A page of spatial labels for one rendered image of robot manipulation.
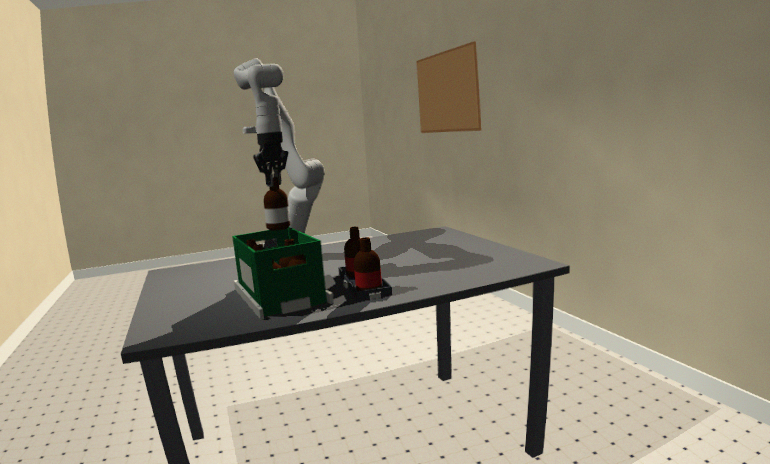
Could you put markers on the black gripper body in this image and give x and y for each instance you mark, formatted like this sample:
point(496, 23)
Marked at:
point(266, 140)

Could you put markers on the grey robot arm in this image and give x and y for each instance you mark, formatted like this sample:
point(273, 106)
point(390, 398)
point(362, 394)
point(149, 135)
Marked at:
point(303, 174)

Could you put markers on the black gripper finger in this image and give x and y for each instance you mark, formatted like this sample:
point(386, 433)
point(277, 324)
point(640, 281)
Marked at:
point(280, 159)
point(267, 167)

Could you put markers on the brown bottle with red label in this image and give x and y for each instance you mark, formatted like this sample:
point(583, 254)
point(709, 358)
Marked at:
point(297, 260)
point(367, 267)

